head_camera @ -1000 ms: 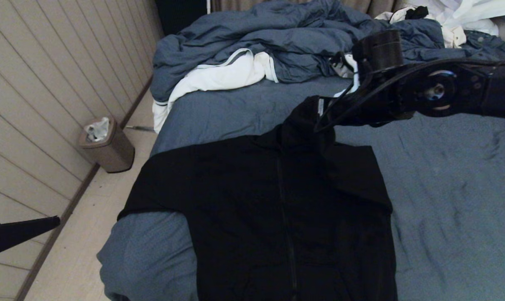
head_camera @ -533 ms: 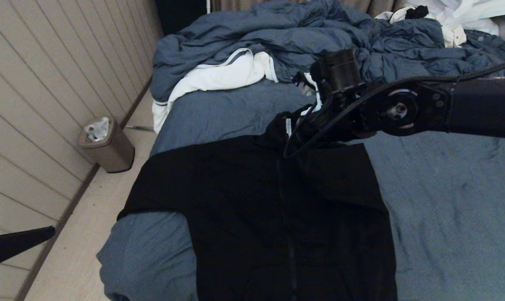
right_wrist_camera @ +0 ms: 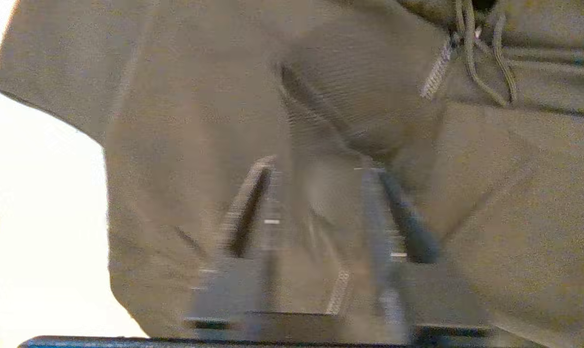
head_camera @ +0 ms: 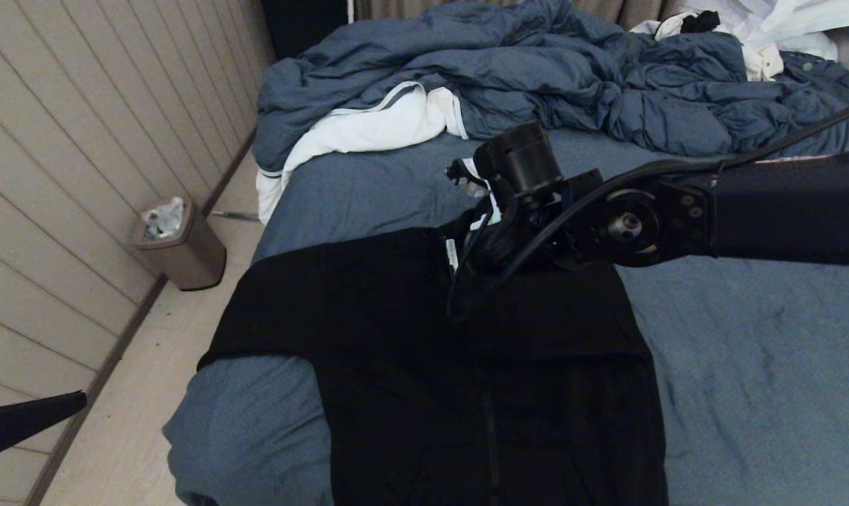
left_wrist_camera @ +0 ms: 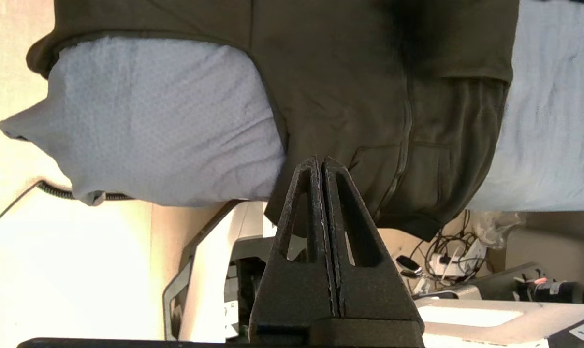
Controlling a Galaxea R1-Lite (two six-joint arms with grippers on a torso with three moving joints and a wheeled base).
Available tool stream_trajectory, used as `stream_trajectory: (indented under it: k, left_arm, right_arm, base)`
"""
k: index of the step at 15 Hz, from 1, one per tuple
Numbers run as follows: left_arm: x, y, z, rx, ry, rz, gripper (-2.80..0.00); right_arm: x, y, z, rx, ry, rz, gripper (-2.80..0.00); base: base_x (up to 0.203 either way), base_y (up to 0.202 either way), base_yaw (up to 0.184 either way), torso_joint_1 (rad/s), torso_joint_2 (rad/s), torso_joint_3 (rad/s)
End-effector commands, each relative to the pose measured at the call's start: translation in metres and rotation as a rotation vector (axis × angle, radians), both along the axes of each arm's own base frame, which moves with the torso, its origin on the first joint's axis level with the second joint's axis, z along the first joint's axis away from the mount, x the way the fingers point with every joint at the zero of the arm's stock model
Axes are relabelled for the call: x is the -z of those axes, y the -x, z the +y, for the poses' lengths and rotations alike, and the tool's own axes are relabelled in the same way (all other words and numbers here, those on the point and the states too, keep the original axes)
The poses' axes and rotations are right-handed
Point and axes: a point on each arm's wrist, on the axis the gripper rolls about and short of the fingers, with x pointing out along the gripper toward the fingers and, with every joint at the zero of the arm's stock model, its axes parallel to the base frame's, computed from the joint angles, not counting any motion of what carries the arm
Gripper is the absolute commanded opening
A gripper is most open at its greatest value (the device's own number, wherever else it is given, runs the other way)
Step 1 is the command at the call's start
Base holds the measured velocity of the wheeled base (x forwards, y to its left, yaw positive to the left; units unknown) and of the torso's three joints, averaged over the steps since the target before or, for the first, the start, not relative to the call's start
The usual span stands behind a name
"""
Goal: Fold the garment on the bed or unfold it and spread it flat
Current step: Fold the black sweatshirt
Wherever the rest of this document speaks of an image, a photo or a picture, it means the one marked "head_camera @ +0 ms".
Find black zip hoodie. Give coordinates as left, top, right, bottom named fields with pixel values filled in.
left=198, top=211, right=668, bottom=506

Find white clothes pile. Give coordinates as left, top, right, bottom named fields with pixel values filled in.
left=632, top=0, right=849, bottom=60

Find rumpled blue duvet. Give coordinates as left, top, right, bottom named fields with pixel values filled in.
left=252, top=0, right=849, bottom=161

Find brown trash bin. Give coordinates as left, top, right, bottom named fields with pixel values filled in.
left=131, top=198, right=228, bottom=292

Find beige curtain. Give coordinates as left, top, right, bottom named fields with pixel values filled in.
left=354, top=0, right=685, bottom=30

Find white plastic bin liner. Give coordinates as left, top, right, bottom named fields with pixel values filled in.
left=142, top=197, right=186, bottom=240

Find blue bed sheet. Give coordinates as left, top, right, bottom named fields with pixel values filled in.
left=161, top=126, right=849, bottom=506

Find small black garment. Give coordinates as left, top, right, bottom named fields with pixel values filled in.
left=681, top=8, right=724, bottom=32

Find cream garment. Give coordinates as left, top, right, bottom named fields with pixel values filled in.
left=744, top=41, right=785, bottom=79

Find black furniture piece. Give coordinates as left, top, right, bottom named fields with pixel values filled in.
left=259, top=0, right=351, bottom=60

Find blue denim garment with buttons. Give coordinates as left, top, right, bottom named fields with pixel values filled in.
left=782, top=48, right=849, bottom=106

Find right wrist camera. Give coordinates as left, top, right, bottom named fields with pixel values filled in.
left=447, top=121, right=564, bottom=205

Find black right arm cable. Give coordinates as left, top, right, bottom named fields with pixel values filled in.
left=446, top=98, right=849, bottom=320

